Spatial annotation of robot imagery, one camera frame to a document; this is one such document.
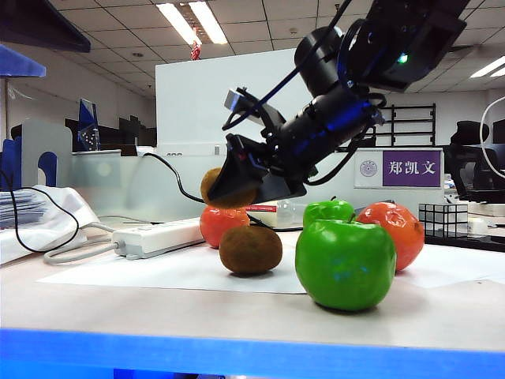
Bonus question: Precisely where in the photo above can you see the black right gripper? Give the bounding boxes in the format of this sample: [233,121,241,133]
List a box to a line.
[207,103,344,206]

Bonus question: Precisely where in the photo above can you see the blurred left gripper finger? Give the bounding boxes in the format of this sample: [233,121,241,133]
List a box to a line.
[0,0,92,54]
[0,43,47,78]

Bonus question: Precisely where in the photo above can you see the brown kiwi fruit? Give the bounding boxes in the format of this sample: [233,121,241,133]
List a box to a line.
[219,225,284,276]
[200,167,260,209]

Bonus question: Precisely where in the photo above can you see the orange mandarin fruit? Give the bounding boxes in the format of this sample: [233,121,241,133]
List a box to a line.
[356,201,425,272]
[199,205,252,249]

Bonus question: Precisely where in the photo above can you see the plain green apple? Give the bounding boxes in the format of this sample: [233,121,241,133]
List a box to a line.
[302,199,355,228]

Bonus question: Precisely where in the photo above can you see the clear bottle with red label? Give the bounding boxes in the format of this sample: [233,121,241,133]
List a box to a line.
[246,199,307,230]

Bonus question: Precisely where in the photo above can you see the grey blue file holder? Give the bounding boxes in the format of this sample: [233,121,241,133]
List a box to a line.
[0,120,74,193]

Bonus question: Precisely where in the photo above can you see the blue crystal trophy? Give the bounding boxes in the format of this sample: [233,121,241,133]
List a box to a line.
[77,98,101,153]

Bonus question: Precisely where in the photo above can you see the white board panel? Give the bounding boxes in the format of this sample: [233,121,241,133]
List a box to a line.
[155,47,329,158]

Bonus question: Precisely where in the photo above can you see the white power strip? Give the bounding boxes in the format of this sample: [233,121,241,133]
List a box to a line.
[112,218,206,261]

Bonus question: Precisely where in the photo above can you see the green apple with blue marks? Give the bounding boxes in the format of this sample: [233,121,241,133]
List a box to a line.
[294,219,397,313]

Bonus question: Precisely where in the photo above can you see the dark background desk dividers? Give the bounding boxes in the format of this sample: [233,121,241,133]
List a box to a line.
[65,116,157,156]

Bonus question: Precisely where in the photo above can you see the white paper sheet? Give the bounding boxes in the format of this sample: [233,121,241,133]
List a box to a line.
[35,240,505,295]

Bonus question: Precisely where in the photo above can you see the frosted glass desk partition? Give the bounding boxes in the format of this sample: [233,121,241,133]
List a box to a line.
[70,152,443,224]

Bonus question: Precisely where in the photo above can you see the stack of documents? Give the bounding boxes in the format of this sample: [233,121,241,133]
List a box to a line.
[0,191,51,231]

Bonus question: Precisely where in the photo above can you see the purple white name sign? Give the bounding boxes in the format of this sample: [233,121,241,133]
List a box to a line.
[353,148,443,190]

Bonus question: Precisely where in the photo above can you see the double ceiling light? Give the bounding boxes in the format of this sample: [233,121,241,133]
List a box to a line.
[156,2,229,45]
[469,55,505,79]

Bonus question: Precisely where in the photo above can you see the white plastic bag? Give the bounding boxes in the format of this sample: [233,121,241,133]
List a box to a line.
[0,186,100,266]

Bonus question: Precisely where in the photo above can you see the black shelf rack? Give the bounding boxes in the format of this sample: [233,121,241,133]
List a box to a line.
[370,103,437,148]

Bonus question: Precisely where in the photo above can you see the silver mirror cube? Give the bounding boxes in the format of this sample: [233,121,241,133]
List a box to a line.
[417,203,469,239]

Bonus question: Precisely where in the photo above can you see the black flat tray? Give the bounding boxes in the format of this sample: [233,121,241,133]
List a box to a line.
[422,232,505,254]

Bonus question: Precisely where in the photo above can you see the black mesh office chair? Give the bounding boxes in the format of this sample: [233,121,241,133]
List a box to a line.
[441,120,505,205]

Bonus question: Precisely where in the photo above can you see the thick black cable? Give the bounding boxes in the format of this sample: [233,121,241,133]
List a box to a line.
[142,152,304,233]

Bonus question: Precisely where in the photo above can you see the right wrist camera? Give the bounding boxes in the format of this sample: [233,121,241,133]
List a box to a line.
[223,86,287,133]

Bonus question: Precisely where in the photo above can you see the thin black cable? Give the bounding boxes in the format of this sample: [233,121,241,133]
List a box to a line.
[0,169,80,254]

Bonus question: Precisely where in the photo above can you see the grey power strip cable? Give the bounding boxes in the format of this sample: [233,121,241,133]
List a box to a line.
[43,223,119,266]

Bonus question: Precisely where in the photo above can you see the white cable loop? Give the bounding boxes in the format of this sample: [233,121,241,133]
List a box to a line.
[479,96,505,182]

